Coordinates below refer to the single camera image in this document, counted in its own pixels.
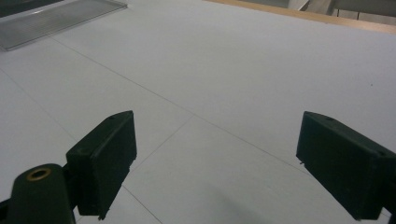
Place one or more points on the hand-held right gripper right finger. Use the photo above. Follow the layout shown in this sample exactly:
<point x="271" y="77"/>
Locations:
<point x="345" y="165"/>

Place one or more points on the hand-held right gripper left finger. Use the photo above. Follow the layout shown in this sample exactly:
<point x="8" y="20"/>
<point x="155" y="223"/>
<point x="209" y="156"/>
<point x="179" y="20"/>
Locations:
<point x="106" y="161"/>

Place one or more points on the grey background furniture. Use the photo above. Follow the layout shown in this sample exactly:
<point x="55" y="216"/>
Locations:
<point x="351" y="7"/>

